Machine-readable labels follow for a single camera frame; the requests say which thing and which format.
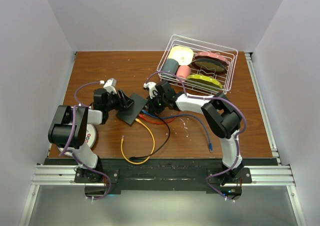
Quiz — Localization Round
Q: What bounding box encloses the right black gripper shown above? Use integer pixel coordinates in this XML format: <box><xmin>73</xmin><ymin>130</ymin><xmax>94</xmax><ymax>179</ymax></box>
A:
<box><xmin>146</xmin><ymin>92</ymin><xmax>167</xmax><ymax>115</ymax></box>

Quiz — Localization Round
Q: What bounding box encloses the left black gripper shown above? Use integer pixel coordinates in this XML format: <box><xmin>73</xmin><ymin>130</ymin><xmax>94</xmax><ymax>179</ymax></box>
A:
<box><xmin>105</xmin><ymin>89</ymin><xmax>135</xmax><ymax>112</ymax></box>

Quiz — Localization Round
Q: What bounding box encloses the black network switch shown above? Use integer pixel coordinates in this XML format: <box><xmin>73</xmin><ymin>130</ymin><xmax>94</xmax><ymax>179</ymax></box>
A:
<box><xmin>116</xmin><ymin>93</ymin><xmax>147</xmax><ymax>126</ymax></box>

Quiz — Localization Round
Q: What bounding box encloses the yellow ethernet cable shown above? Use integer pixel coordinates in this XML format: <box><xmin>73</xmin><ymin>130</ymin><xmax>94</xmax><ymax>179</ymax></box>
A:
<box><xmin>120</xmin><ymin>118</ymin><xmax>156</xmax><ymax>165</ymax></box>

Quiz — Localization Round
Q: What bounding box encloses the red ethernet cable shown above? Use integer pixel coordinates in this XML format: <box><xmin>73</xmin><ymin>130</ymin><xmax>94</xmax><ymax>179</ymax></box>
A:
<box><xmin>137</xmin><ymin>112</ymin><xmax>181</xmax><ymax>124</ymax></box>

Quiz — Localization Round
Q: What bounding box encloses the black ethernet cable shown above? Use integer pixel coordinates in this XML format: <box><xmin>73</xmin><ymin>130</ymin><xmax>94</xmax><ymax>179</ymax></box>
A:
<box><xmin>128</xmin><ymin>113</ymin><xmax>172</xmax><ymax>161</ymax></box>

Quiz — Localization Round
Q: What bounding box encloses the blue ethernet cable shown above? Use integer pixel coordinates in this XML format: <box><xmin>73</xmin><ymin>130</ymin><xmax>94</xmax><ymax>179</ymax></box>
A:
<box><xmin>141</xmin><ymin>109</ymin><xmax>215</xmax><ymax>153</ymax></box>

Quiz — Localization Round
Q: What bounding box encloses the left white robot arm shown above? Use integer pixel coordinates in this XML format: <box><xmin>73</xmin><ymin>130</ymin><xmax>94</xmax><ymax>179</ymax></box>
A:
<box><xmin>48</xmin><ymin>88</ymin><xmax>134</xmax><ymax>182</ymax></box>

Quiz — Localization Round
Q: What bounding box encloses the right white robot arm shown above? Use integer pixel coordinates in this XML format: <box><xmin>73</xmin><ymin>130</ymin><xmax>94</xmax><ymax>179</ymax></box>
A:
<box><xmin>143</xmin><ymin>80</ymin><xmax>244</xmax><ymax>182</ymax></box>

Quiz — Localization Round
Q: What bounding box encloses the pink cup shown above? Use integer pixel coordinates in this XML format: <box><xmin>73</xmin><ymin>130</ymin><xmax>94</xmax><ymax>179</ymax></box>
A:
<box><xmin>176</xmin><ymin>65</ymin><xmax>191</xmax><ymax>82</ymax></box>

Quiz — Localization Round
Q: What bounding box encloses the grey cup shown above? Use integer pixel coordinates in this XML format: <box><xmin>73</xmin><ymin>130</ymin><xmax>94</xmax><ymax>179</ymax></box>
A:
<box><xmin>162</xmin><ymin>59</ymin><xmax>179</xmax><ymax>74</ymax></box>

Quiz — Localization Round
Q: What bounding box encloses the green plate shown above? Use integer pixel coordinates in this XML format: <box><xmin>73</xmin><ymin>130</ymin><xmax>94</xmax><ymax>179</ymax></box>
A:
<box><xmin>186</xmin><ymin>74</ymin><xmax>223</xmax><ymax>90</ymax></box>

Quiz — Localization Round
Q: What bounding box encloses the white round tape roll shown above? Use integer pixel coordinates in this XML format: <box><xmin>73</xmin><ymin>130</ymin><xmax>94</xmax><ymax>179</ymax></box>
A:
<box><xmin>57</xmin><ymin>124</ymin><xmax>98</xmax><ymax>157</ymax></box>

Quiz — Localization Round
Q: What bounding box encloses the dark brown plate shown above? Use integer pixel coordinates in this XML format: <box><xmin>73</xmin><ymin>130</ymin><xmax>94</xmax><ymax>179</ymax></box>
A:
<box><xmin>191</xmin><ymin>58</ymin><xmax>227</xmax><ymax>74</ymax></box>

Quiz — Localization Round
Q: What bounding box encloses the pink plate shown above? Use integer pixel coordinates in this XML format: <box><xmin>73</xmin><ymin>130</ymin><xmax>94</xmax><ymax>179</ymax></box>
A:
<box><xmin>194</xmin><ymin>52</ymin><xmax>229</xmax><ymax>65</ymax></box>

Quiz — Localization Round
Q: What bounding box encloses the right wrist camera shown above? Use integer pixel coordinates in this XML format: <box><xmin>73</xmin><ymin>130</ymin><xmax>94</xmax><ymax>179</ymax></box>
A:
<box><xmin>143</xmin><ymin>82</ymin><xmax>158</xmax><ymax>99</ymax></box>

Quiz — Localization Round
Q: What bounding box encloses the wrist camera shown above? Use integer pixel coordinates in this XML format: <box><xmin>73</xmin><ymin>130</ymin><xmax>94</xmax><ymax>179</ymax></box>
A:
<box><xmin>103</xmin><ymin>78</ymin><xmax>117</xmax><ymax>94</ymax></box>
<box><xmin>143</xmin><ymin>82</ymin><xmax>158</xmax><ymax>99</ymax></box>

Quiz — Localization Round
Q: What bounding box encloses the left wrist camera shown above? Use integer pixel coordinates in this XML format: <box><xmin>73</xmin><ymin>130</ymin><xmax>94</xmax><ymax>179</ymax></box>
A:
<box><xmin>103</xmin><ymin>78</ymin><xmax>117</xmax><ymax>94</ymax></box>

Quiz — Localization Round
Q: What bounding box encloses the white wire dish rack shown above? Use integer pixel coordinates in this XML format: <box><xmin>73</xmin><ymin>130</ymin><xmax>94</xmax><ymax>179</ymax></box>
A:
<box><xmin>156</xmin><ymin>35</ymin><xmax>239</xmax><ymax>95</ymax></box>

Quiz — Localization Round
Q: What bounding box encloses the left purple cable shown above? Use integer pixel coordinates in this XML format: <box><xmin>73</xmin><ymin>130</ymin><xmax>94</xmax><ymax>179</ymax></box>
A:
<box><xmin>58</xmin><ymin>80</ymin><xmax>111</xmax><ymax>200</ymax></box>

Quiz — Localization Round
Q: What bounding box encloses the purple cable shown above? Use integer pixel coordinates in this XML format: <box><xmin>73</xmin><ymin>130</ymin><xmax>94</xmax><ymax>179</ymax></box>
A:
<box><xmin>58</xmin><ymin>80</ymin><xmax>111</xmax><ymax>200</ymax></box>
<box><xmin>144</xmin><ymin>71</ymin><xmax>248</xmax><ymax>201</ymax></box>

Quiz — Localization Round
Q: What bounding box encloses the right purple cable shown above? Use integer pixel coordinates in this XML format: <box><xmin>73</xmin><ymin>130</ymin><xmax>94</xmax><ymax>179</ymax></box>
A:
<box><xmin>144</xmin><ymin>71</ymin><xmax>248</xmax><ymax>201</ymax></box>

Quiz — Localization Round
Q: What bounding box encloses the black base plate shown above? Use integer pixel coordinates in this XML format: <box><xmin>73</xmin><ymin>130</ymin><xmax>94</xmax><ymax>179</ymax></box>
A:
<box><xmin>74</xmin><ymin>157</ymin><xmax>252</xmax><ymax>195</ymax></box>

